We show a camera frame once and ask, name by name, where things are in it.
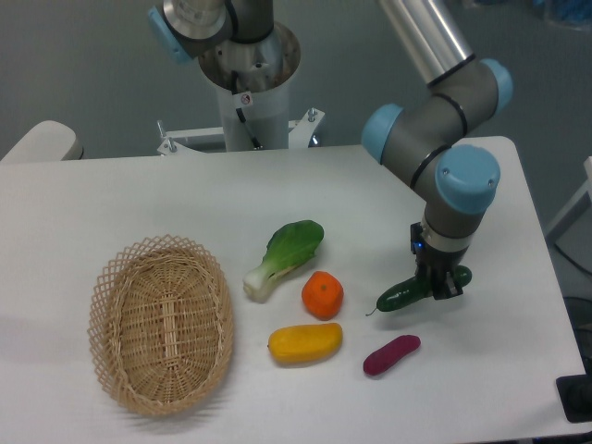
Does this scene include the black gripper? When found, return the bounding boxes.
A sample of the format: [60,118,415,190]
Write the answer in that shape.
[414,244,468,301]

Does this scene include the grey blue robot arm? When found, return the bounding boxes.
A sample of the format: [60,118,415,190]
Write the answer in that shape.
[148,1,513,300]

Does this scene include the purple sweet potato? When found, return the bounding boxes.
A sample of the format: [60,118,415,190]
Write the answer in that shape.
[363,335,422,376]

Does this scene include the orange tangerine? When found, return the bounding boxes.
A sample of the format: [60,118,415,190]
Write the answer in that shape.
[302,271,344,320]

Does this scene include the green bok choy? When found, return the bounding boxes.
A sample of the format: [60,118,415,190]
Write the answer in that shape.
[242,220,325,302]

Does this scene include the yellow mango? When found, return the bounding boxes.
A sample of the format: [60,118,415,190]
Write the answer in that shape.
[267,323,343,364]

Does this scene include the white furniture leg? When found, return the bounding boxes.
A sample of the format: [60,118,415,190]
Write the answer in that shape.
[544,156,591,245]

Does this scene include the black device at edge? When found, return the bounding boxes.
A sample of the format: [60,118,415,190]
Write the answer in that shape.
[556,375,591,424]

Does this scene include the woven wicker basket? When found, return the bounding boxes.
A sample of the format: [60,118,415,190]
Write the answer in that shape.
[88,235,234,416]

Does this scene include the white chair armrest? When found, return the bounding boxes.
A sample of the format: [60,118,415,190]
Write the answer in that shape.
[1,120,84,165]

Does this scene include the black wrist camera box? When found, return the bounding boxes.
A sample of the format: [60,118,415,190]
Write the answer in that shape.
[410,222,425,255]

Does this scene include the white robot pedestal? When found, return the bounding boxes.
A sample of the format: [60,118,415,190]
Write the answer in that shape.
[155,22,325,156]

